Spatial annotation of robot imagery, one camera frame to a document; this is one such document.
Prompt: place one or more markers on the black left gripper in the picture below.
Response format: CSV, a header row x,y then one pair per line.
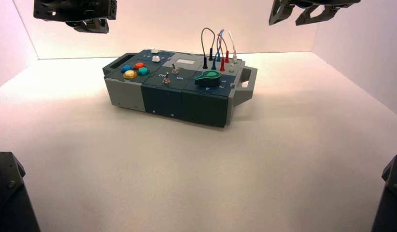
x,y
73,8

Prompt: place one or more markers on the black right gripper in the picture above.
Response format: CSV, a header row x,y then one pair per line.
x,y
333,2

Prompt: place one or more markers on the blue round push button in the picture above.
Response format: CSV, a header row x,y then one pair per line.
x,y
126,68

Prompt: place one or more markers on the yellow round push button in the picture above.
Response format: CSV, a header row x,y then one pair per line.
x,y
130,74

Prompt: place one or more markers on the orange round push button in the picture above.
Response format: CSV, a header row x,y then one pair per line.
x,y
139,65

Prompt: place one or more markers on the teal round push button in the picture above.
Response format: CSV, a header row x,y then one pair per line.
x,y
143,71

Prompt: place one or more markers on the small grey display screen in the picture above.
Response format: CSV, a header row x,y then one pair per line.
x,y
184,61

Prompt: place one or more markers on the green rotary knob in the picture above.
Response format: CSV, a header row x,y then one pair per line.
x,y
207,78

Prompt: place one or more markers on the grey and blue control box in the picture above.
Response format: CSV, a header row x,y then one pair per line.
x,y
173,99

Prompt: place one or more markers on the white rocker switch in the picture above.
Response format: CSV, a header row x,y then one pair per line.
x,y
156,58
154,50

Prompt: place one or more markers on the metal toggle switch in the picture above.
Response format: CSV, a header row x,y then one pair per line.
x,y
166,79
174,68

